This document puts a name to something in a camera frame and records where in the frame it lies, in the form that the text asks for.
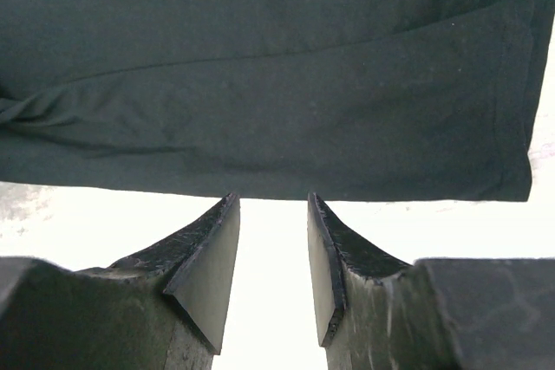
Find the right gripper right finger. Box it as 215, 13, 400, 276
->
307, 193, 554, 369

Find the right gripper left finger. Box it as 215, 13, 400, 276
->
1, 194, 240, 369

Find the black t shirt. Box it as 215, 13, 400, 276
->
1, 0, 554, 201

